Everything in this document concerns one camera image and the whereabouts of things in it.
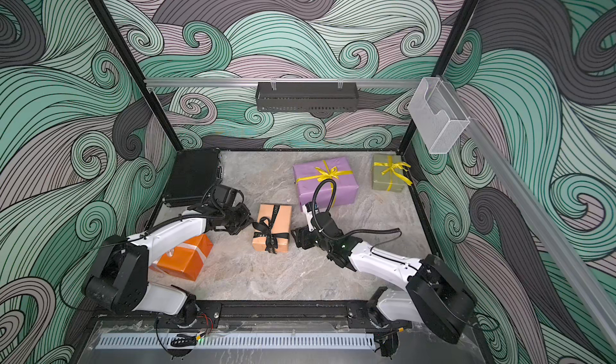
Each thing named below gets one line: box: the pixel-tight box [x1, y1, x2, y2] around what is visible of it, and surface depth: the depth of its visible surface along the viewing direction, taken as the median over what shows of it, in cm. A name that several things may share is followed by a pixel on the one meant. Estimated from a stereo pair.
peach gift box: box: [251, 203, 293, 254], surface depth 89 cm
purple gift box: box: [292, 156, 360, 213], surface depth 95 cm
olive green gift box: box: [372, 153, 406, 192], surface depth 105 cm
